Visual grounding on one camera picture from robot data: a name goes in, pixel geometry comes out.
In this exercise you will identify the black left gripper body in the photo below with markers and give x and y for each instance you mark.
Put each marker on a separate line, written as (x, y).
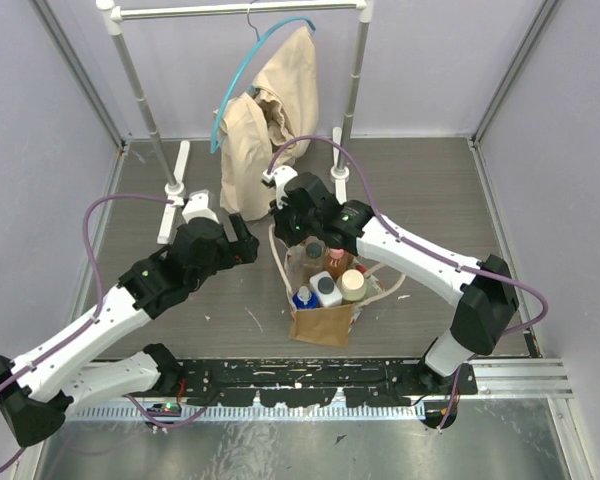
(232, 241)

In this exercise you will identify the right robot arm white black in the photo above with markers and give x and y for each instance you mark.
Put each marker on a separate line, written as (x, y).
(480, 291)

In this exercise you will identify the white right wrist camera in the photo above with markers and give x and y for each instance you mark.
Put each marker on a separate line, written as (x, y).
(277, 179)

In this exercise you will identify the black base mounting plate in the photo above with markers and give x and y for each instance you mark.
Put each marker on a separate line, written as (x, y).
(294, 383)

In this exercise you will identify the canvas tote bag with handles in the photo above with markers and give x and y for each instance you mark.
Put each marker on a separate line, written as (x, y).
(325, 326)

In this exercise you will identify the dark cap clear bottle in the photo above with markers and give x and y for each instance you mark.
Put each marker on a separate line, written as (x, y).
(312, 259)

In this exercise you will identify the pink cap amber bottle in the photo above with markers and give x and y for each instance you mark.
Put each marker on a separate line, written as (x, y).
(336, 262)

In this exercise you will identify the beige cloth garment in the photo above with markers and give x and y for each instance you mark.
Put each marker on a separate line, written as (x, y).
(282, 103)

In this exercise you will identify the cream lid green jar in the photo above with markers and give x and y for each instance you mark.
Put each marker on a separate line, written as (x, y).
(352, 285)

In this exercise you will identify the white metal clothes rack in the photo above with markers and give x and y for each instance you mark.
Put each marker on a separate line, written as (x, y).
(113, 16)

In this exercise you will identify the white slotted cable duct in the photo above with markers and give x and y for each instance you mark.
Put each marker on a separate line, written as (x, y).
(124, 411)

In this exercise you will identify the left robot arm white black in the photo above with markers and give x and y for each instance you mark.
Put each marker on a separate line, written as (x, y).
(39, 390)

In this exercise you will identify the small green led board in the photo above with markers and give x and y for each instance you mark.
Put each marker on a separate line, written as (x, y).
(167, 409)

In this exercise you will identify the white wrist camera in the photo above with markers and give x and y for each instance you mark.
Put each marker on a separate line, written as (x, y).
(198, 204)
(277, 179)

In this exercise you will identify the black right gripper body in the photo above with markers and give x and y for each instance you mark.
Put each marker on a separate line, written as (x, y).
(294, 227)

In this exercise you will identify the white bottle grey cap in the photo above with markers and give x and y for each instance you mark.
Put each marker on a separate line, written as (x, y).
(326, 290)

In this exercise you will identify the blue bottle white pump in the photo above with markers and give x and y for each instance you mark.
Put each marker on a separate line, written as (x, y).
(305, 299)

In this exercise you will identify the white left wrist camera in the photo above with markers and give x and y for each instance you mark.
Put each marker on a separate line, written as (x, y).
(198, 204)

